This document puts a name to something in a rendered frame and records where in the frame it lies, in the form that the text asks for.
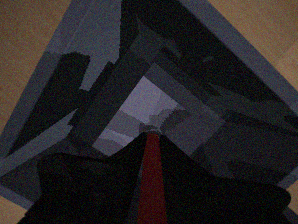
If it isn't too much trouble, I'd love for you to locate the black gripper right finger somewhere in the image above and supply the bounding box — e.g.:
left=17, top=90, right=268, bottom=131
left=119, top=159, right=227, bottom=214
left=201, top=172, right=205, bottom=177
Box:
left=159, top=135, right=291, bottom=224

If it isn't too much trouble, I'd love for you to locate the dark red peg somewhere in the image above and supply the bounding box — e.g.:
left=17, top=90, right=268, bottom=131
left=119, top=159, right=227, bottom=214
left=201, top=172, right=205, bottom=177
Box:
left=137, top=133, right=167, bottom=224

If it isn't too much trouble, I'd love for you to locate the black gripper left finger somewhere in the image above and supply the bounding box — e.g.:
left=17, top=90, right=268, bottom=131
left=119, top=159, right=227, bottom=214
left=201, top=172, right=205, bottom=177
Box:
left=37, top=132, right=147, bottom=224

